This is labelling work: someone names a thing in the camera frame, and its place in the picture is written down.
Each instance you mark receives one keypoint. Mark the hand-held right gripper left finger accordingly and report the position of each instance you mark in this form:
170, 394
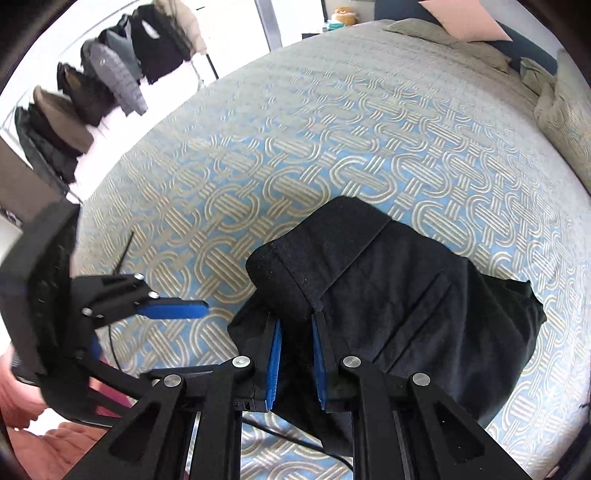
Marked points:
274, 364

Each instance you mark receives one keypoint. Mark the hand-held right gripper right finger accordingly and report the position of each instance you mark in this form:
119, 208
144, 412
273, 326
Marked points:
319, 364

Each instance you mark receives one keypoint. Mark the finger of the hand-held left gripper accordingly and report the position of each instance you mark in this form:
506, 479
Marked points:
175, 308
113, 371

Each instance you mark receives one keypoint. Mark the black pants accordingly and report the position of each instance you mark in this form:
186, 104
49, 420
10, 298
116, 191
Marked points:
392, 300

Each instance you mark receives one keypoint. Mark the brown wooden cabinet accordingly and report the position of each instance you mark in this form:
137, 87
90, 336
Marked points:
27, 180

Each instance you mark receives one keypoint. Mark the row of hanging jackets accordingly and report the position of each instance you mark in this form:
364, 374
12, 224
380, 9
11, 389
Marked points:
111, 78

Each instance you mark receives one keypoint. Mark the blue patterned bedspread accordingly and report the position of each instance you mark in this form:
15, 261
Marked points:
323, 138

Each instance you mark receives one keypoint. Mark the brown plush toy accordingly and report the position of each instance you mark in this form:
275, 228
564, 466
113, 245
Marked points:
344, 14

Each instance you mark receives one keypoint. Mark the beige patterned pillow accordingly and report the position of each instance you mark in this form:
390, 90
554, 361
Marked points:
568, 124

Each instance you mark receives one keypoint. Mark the large olive green pillow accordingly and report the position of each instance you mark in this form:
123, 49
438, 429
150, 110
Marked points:
443, 39

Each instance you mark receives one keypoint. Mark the small olive green pillow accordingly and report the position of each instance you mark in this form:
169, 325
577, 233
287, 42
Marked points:
535, 76

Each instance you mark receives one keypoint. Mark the dark blue headboard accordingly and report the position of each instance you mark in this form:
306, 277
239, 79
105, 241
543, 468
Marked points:
397, 9

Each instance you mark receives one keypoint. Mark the pink pillow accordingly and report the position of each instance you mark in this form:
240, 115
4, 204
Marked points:
466, 18

